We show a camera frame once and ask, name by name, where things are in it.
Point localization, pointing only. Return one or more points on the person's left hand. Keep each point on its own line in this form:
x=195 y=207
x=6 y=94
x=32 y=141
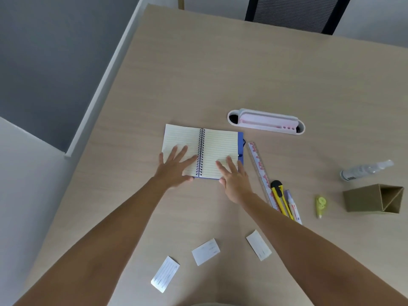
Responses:
x=172 y=175

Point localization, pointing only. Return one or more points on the person's right hand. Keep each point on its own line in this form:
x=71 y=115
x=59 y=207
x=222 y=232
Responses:
x=237 y=186

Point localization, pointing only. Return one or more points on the person's right thumb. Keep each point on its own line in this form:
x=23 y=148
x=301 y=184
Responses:
x=222 y=182

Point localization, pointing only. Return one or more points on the person's right middle finger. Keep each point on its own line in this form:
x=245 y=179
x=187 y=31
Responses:
x=231 y=164

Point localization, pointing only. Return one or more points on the person's left thumb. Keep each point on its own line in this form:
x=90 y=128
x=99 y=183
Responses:
x=188 y=179

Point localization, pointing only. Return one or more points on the person's left little finger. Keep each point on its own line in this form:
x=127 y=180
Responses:
x=161 y=158

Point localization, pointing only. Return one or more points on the person's left middle finger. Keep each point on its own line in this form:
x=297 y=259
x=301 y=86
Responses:
x=182 y=154

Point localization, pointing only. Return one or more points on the blue spiral notebook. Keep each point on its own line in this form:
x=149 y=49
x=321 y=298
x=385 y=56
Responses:
x=218 y=146

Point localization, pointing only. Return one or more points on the person's left forearm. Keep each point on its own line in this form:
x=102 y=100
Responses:
x=105 y=238

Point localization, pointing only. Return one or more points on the person's right forearm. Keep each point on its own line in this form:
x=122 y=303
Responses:
x=312 y=251

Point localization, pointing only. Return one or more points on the clear ruler with pink print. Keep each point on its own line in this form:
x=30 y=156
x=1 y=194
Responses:
x=259 y=168

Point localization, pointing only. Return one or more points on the yellow utility knife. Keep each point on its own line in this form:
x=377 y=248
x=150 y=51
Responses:
x=280 y=197

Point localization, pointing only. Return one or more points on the white correction pen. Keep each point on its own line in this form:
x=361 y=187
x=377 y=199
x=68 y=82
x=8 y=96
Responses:
x=294 y=208

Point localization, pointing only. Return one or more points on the long white paper slip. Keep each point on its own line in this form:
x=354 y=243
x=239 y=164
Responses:
x=165 y=274

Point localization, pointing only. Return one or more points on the yellow-green correction tape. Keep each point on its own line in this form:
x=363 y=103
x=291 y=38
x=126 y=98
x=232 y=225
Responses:
x=321 y=205

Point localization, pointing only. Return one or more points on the clear spray bottle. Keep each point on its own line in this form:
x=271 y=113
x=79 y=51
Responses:
x=361 y=171

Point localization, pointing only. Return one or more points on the triangular cardboard pen holder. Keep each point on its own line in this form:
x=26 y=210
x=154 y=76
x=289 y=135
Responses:
x=366 y=199

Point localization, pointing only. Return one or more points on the black mesh office chair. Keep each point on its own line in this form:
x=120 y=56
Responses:
x=296 y=11

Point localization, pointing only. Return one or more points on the wooden post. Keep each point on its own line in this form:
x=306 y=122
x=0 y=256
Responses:
x=181 y=2

